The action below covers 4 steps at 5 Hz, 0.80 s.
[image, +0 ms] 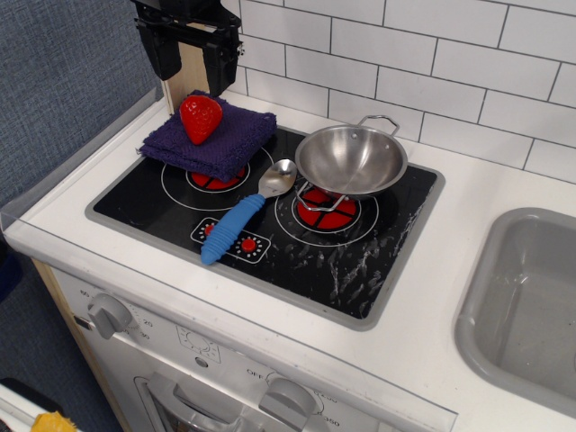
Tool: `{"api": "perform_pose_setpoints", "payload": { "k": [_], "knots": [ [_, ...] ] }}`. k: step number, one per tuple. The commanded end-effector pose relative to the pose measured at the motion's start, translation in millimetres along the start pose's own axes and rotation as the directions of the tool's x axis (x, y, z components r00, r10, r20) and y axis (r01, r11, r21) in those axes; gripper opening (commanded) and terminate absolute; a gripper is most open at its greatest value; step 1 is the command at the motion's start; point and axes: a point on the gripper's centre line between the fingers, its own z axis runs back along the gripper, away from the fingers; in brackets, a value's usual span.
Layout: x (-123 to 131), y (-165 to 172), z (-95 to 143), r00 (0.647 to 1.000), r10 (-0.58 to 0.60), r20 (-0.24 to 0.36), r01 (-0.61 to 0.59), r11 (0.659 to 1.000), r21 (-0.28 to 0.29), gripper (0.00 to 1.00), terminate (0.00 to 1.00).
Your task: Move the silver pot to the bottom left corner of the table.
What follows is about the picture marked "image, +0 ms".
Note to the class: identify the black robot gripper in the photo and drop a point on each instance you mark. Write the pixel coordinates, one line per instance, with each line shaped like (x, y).
(206, 24)

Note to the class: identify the purple folded cloth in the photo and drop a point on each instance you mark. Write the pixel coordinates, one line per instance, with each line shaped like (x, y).
(239, 136)

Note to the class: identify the grey oven knob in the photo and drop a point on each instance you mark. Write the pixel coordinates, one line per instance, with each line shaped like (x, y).
(109, 315)
(289, 403)

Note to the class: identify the black toy stovetop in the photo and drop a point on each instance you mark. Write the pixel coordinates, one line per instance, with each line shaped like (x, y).
(336, 259)

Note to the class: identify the blue handled metal spoon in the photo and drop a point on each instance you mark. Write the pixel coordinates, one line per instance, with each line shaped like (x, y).
(278, 179)

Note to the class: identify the red plastic strawberry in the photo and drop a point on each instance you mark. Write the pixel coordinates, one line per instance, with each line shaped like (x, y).
(200, 116)

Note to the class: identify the grey right oven knob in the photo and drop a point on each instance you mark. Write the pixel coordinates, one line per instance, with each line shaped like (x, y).
(289, 403)

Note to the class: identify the white toy oven front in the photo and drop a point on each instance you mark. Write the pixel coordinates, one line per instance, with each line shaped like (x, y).
(161, 376)

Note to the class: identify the grey sink basin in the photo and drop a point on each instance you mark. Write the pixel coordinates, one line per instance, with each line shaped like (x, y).
(516, 328)

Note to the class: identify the silver pot with wire handles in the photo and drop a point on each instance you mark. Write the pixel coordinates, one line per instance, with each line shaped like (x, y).
(349, 162)

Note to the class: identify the grey left oven knob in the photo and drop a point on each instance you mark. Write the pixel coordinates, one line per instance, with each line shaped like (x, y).
(109, 315)

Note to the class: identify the yellow object at corner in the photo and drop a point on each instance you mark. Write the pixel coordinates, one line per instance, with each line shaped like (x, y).
(53, 422)

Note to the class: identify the wooden side post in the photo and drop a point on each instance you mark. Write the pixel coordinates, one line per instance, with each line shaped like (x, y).
(192, 76)

